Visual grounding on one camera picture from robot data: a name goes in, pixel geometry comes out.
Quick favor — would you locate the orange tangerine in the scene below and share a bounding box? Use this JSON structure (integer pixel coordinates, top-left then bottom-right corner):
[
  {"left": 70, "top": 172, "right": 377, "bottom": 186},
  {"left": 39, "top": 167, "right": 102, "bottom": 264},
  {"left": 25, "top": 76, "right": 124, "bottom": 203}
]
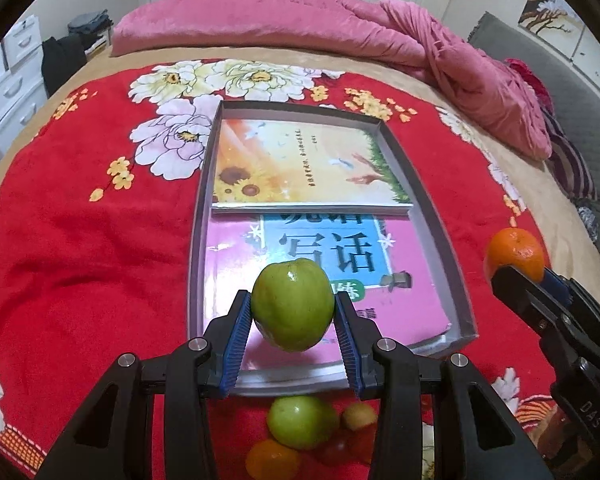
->
[
  {"left": 245, "top": 439, "right": 301, "bottom": 480},
  {"left": 483, "top": 228, "right": 545, "bottom": 283}
]

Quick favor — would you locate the yellow-green small fruit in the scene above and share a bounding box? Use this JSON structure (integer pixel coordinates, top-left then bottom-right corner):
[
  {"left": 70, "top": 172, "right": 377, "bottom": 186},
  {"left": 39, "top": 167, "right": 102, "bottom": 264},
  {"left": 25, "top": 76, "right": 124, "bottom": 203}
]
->
[{"left": 341, "top": 402, "right": 378, "bottom": 431}]

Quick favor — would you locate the green fruit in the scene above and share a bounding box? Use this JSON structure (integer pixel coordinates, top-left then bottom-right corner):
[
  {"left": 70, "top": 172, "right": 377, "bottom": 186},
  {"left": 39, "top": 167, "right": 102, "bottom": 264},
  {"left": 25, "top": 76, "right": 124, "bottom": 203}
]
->
[
  {"left": 266, "top": 396, "right": 339, "bottom": 451},
  {"left": 250, "top": 258, "right": 335, "bottom": 352}
]

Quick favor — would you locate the dark red tomato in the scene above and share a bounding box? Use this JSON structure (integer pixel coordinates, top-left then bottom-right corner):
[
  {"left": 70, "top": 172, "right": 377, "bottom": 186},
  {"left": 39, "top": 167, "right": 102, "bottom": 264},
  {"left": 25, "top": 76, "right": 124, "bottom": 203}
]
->
[{"left": 314, "top": 425, "right": 376, "bottom": 467}]

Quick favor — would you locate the right hand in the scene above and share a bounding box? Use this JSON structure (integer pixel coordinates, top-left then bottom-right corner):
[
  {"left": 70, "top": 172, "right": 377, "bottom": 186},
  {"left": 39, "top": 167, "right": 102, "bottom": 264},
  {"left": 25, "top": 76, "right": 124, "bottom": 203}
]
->
[{"left": 530, "top": 405, "right": 593, "bottom": 469}]

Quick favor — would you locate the striped pillow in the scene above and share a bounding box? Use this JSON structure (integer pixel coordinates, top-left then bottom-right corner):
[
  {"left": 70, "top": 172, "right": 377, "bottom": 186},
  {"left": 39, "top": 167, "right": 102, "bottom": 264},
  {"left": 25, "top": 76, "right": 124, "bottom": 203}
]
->
[{"left": 542, "top": 107, "right": 597, "bottom": 200}]

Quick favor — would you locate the red floral blanket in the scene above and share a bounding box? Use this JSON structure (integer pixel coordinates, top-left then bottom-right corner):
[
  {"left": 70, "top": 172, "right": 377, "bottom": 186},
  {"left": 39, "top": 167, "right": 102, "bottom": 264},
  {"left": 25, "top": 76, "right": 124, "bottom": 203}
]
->
[{"left": 0, "top": 52, "right": 555, "bottom": 478}]

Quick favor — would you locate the pink chinese workbook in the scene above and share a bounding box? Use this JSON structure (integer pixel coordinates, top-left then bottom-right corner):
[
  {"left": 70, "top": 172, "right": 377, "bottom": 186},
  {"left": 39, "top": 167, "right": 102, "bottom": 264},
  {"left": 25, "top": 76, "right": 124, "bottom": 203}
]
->
[{"left": 204, "top": 214, "right": 452, "bottom": 346}]

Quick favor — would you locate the grey padded headboard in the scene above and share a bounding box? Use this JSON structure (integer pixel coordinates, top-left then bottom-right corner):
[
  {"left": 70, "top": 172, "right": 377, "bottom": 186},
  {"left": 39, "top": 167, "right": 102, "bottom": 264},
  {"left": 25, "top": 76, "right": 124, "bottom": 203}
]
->
[{"left": 468, "top": 12, "right": 600, "bottom": 252}]

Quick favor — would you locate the grey cardboard tray box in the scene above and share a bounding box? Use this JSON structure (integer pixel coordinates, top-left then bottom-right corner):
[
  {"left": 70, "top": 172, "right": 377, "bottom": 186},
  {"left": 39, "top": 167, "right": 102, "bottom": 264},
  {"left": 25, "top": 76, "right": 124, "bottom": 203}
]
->
[{"left": 186, "top": 100, "right": 479, "bottom": 399}]

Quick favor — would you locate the sunflower cover book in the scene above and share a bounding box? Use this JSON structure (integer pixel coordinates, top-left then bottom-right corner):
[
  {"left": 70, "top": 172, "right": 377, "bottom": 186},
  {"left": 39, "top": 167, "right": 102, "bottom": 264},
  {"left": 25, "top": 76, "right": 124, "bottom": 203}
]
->
[{"left": 212, "top": 119, "right": 412, "bottom": 210}]

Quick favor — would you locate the pink quilt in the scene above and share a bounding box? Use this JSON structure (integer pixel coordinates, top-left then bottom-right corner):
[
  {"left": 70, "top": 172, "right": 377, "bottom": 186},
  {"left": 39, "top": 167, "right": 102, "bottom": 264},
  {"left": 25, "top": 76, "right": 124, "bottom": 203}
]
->
[{"left": 112, "top": 0, "right": 552, "bottom": 160}]

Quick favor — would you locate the white drawer cabinet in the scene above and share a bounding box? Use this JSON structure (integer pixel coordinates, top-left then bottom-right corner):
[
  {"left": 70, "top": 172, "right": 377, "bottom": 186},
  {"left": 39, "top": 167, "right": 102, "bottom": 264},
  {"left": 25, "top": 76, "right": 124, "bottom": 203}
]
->
[{"left": 0, "top": 14, "right": 47, "bottom": 154}]

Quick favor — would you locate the black clothes pile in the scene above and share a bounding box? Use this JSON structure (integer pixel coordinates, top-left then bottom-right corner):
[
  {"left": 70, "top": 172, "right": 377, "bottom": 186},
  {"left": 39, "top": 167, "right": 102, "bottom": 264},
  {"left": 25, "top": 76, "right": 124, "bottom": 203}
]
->
[{"left": 41, "top": 34, "right": 86, "bottom": 98}]

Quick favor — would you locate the tree wall painting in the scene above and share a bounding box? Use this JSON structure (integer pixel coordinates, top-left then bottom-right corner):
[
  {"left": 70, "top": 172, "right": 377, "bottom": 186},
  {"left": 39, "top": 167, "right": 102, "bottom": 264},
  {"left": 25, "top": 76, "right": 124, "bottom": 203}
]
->
[{"left": 518, "top": 0, "right": 585, "bottom": 58}]

